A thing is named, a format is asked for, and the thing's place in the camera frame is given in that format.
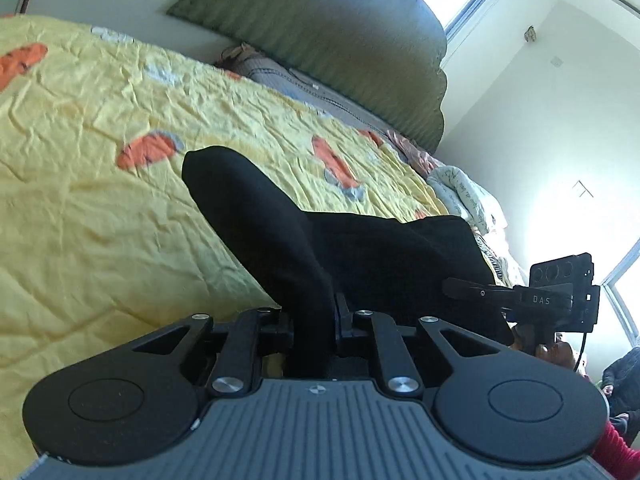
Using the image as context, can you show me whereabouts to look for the striped cloth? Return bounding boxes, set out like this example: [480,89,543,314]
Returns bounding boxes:
[474,231,527,288]

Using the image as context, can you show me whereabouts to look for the pink cloth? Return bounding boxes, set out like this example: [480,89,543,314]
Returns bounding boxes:
[384,129,447,177]

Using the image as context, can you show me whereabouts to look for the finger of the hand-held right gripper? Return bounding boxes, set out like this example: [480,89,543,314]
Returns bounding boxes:
[442,277,522,307]

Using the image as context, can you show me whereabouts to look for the blue jeans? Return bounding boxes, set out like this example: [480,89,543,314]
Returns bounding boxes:
[214,42,402,137]

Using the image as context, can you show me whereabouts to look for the person's right hand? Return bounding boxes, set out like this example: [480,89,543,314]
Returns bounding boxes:
[514,324,577,372]

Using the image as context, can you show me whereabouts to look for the bright side window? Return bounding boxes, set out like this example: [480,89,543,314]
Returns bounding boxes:
[601,245,640,348]

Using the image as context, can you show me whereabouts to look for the yellow blanket with orange print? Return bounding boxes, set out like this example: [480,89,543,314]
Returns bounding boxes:
[0,13,453,463]

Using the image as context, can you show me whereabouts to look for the black pants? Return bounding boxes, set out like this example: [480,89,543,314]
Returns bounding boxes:
[180,145,516,382]

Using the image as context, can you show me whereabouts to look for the white printed cloth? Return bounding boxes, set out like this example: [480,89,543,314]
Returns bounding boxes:
[426,164,512,242]

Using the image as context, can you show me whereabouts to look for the person's right forearm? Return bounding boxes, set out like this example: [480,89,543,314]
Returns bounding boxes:
[594,422,640,480]

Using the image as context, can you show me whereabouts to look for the green padded headboard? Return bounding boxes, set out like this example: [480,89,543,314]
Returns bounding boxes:
[167,0,449,154]

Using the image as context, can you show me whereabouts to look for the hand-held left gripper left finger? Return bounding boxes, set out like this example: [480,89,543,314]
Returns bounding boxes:
[132,306,296,401]

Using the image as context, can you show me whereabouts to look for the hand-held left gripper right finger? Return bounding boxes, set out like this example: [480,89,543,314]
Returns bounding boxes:
[333,292,494,401]

